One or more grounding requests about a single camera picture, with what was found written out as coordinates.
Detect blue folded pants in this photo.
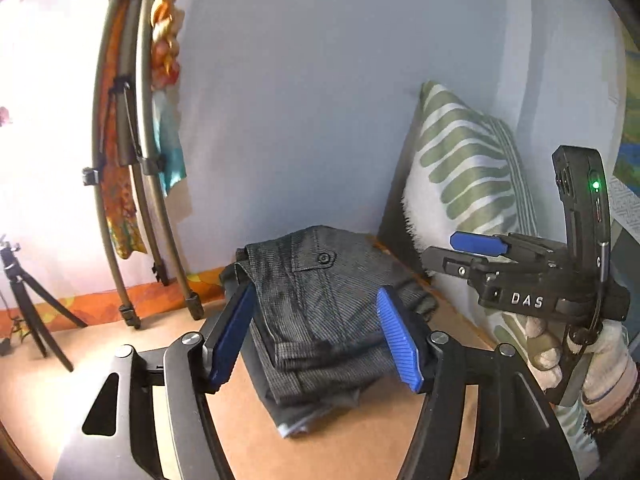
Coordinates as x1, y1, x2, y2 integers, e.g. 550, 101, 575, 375
277, 417, 313, 438

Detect person's right hand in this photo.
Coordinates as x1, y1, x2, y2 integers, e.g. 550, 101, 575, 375
525, 316, 640, 423

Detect colourful scarf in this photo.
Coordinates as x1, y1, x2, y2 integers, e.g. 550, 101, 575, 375
97, 0, 190, 261

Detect black folded pants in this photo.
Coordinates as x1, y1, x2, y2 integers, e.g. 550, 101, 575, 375
220, 260, 321, 426

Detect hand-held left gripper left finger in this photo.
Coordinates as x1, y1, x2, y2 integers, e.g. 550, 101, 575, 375
52, 280, 258, 480

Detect small black tripod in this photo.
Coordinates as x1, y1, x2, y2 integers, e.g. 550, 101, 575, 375
0, 240, 88, 373

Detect black cable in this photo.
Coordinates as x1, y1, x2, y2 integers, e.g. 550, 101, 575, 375
0, 305, 31, 356

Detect grey checked pants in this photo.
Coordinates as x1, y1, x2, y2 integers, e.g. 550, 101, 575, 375
235, 226, 440, 411

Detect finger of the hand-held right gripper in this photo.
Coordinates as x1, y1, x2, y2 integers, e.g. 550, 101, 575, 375
449, 231, 568, 262
420, 246, 501, 287

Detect beige blanket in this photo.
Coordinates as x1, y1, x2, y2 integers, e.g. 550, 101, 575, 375
0, 280, 501, 480

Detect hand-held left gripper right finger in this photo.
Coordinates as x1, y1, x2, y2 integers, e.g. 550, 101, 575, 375
376, 286, 571, 480

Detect orange patterned bed sheet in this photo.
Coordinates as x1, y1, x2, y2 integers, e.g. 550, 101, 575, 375
0, 267, 226, 333

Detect large grey tripod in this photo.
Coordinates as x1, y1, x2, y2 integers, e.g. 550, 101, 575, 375
82, 0, 206, 331

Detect green leaf pattern pillow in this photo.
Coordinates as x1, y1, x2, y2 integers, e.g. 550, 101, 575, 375
402, 80, 601, 466

